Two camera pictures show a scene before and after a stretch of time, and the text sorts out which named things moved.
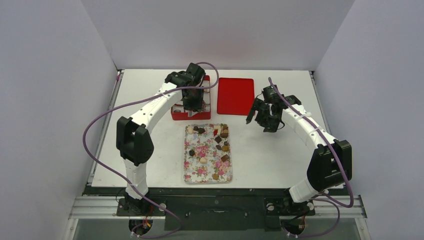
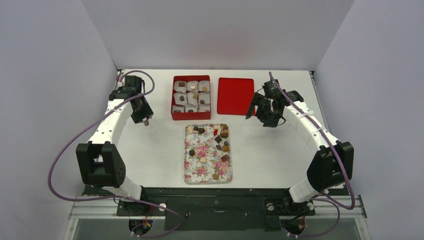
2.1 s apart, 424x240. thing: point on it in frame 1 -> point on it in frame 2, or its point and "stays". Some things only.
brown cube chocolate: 224,158 stays
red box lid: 235,96 stays
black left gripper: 197,105 -> 147,112
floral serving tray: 207,155 stays
